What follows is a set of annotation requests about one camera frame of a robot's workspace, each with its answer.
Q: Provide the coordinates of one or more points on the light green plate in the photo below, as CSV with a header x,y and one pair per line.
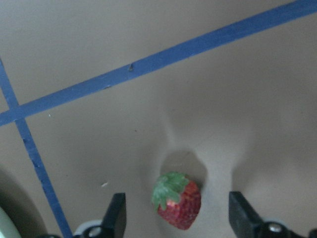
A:
x,y
7,227

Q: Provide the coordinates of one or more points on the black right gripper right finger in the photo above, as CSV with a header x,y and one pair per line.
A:
x,y
247,223

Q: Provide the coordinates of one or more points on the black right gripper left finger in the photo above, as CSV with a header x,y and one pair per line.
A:
x,y
113,224

